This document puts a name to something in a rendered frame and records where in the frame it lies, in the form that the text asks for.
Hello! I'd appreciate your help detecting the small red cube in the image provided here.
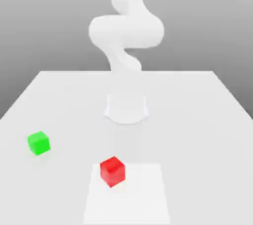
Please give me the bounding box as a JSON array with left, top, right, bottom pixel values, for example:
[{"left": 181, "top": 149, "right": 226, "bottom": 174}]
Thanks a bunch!
[{"left": 99, "top": 156, "right": 126, "bottom": 188}]

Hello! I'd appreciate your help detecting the small green cube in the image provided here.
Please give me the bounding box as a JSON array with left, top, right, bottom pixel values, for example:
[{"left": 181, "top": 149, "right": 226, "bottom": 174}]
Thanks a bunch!
[{"left": 27, "top": 131, "right": 51, "bottom": 156}]

